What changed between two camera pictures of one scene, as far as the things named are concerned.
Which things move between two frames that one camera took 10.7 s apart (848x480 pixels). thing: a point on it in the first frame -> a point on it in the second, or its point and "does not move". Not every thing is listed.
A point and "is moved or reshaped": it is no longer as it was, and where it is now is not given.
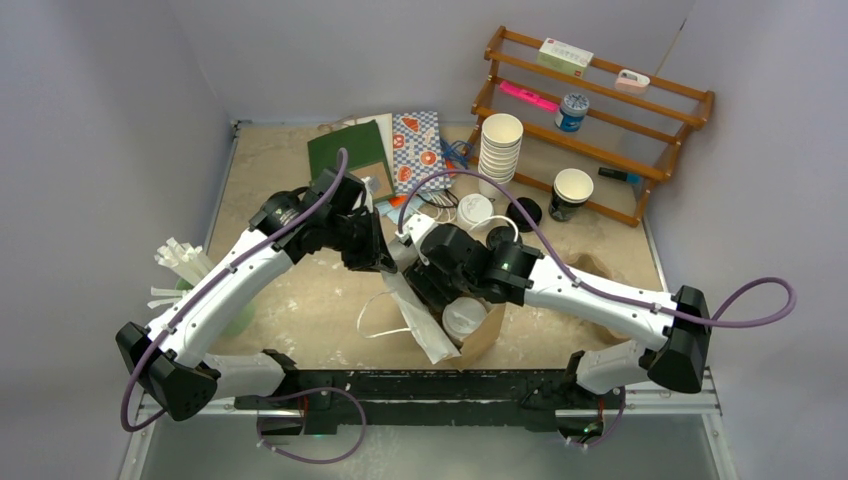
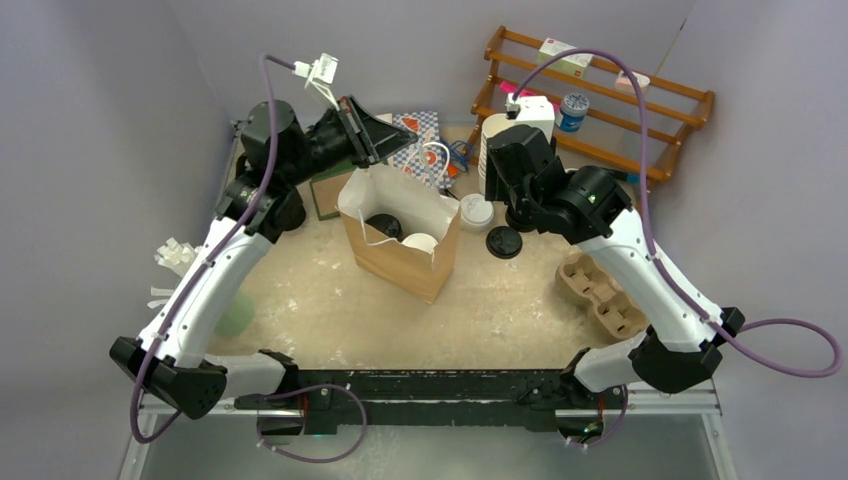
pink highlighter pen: [529, 98] does not move
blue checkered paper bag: [417, 151] does not move
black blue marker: [619, 175] does not move
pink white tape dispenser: [631, 82] does not move
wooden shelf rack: [596, 133] does not move
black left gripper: [376, 255] -> [369, 139]
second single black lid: [500, 237] does not move
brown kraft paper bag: [426, 320] is moved or reshaped
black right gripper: [424, 277] -> [497, 189]
